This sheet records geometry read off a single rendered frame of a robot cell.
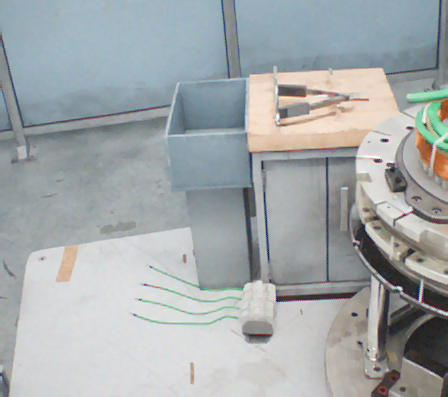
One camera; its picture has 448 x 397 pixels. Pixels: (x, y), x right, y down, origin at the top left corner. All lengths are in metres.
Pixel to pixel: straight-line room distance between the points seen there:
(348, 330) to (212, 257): 0.23
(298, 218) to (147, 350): 0.28
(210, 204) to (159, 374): 0.25
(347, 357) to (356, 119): 0.31
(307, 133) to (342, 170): 0.08
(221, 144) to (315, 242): 0.20
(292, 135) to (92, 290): 0.43
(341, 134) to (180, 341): 0.37
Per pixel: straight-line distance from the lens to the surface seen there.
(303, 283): 1.02
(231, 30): 2.99
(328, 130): 0.87
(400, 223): 0.66
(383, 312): 0.85
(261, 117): 0.91
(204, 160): 0.90
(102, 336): 1.02
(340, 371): 0.91
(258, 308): 0.96
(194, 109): 1.05
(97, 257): 1.17
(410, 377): 0.85
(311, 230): 0.96
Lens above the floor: 1.48
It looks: 32 degrees down
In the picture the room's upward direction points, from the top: 6 degrees counter-clockwise
